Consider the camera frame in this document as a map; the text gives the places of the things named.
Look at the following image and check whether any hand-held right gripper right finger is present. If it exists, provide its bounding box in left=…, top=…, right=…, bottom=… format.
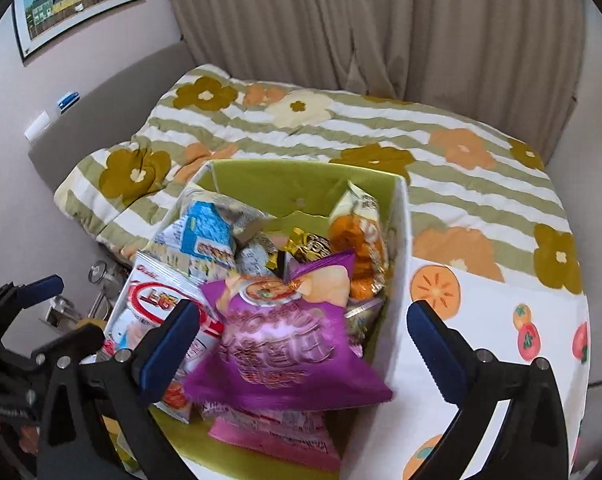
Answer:
left=406, top=300, right=569, bottom=480

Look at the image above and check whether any red white snack bag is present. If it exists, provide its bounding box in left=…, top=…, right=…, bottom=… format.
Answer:
left=103, top=250, right=227, bottom=425

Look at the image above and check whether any silver snack packet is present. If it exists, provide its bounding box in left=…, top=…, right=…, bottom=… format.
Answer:
left=345, top=297, right=384, bottom=356

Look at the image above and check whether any gold snack packet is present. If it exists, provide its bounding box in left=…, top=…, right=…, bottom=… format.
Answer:
left=266, top=227, right=334, bottom=281

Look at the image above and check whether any blue white snack bag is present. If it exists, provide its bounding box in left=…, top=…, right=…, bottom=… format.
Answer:
left=151, top=197, right=277, bottom=281

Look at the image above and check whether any orange snack bag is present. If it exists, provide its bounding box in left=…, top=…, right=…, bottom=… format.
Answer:
left=328, top=180, right=389, bottom=301

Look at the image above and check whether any beige upholstered headboard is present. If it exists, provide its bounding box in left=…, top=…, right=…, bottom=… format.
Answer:
left=27, top=40, right=204, bottom=261

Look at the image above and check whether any grey patterned snack bag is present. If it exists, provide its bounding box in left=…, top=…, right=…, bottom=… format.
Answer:
left=233, top=232, right=283, bottom=277

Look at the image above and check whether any beige curtain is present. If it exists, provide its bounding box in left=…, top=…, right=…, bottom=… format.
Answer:
left=158, top=0, right=589, bottom=161

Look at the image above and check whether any pink snack packet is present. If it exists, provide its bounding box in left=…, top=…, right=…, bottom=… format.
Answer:
left=208, top=405, right=343, bottom=461

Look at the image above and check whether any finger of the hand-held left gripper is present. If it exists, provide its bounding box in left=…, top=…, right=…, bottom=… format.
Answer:
left=0, top=274, right=66, bottom=321
left=28, top=325, right=106, bottom=367

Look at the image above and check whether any floral striped blanket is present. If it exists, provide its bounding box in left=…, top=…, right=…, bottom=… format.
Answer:
left=53, top=63, right=584, bottom=296

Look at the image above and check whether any metal stand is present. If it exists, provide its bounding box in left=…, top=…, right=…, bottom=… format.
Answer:
left=38, top=259, right=132, bottom=331

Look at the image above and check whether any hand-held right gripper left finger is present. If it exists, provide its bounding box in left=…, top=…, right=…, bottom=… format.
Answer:
left=41, top=299, right=202, bottom=480

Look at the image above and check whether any purple chip bag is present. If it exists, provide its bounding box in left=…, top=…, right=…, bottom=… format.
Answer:
left=183, top=249, right=394, bottom=413

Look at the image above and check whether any green lined storage box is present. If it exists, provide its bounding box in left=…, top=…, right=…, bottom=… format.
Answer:
left=101, top=159, right=591, bottom=480

